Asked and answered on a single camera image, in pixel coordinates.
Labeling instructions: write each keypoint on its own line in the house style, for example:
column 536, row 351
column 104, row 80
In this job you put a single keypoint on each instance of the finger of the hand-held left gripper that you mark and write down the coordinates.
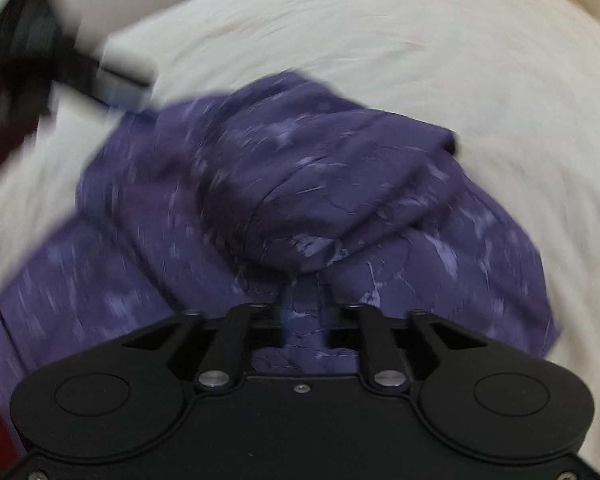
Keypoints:
column 127, row 79
column 127, row 102

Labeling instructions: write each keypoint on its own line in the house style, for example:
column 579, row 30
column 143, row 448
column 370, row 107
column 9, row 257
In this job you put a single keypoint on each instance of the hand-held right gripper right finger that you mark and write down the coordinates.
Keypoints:
column 345, row 329

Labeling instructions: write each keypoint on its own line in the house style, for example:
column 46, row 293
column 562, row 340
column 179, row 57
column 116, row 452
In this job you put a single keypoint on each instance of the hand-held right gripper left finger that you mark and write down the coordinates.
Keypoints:
column 285, row 327

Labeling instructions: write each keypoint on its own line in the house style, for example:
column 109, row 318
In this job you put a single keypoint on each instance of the purple patterned hooded jacket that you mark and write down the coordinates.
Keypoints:
column 330, row 185

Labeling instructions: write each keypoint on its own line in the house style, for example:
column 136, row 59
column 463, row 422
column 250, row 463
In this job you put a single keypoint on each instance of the cream bedspread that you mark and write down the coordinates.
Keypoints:
column 380, row 35

